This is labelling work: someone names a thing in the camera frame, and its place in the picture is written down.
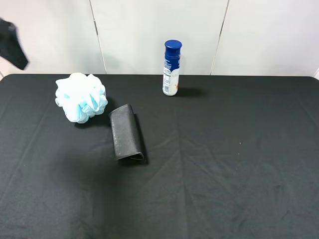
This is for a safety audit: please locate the blue-capped white bottle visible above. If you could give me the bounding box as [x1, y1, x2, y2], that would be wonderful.
[162, 40, 182, 96]

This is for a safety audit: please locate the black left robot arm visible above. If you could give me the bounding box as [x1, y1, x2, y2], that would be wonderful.
[0, 18, 29, 70]

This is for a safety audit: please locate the black tablecloth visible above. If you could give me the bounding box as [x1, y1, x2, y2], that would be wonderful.
[0, 74, 319, 239]

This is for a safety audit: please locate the black leather glasses case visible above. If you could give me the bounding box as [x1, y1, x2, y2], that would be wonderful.
[109, 104, 144, 160]

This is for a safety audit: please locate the blue white bath loofah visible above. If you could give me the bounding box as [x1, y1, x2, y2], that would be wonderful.
[55, 73, 108, 123]

